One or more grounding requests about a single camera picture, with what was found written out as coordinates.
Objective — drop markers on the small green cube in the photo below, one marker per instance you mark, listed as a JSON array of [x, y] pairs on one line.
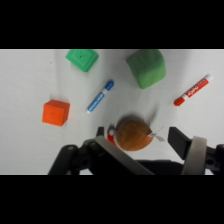
[[82, 59]]

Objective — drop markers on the large green cube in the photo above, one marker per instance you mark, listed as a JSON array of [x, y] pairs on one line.
[[146, 68]]

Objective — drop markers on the red whiteboard marker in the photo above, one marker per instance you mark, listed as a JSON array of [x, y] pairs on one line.
[[193, 90]]

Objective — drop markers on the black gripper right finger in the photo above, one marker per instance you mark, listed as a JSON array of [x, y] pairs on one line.
[[193, 153]]

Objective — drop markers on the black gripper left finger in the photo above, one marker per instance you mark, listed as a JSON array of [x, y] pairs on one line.
[[110, 156]]

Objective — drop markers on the small red white object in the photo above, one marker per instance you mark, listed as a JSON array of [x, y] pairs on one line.
[[111, 134]]

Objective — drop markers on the brown potato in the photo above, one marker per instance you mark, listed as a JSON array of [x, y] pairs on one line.
[[134, 135]]

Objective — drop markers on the blue whiteboard marker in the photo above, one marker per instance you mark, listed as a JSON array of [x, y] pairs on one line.
[[100, 97]]

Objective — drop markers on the orange cube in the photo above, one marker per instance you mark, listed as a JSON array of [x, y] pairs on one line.
[[55, 112]]

